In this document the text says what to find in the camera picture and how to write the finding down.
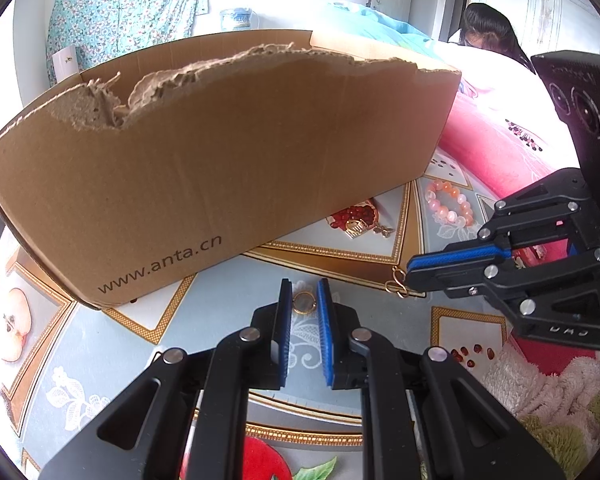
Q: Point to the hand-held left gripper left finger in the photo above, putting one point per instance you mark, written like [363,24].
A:
[283,330]

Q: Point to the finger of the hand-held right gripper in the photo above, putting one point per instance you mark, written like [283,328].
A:
[430,280]
[455,259]

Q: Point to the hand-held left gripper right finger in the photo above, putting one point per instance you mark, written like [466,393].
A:
[325,335]

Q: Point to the gold hoop earring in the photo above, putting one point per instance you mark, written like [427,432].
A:
[399,287]

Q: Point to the gold butterfly charm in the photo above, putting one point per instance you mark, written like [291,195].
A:
[383,231]

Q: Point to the brown cardboard box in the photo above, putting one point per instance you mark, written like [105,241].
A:
[230,160]

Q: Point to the pink blanket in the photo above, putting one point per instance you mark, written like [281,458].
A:
[485,160]

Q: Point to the white wardrobe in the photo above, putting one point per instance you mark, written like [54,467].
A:
[555,5]

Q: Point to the fruit print tablecloth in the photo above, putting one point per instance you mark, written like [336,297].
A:
[105,370]

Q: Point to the blue floral quilt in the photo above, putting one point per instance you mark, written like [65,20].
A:
[380,17]

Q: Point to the large water bottle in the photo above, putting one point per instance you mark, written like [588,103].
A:
[235,19]

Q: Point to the white paper roll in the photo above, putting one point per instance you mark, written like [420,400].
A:
[66,65]

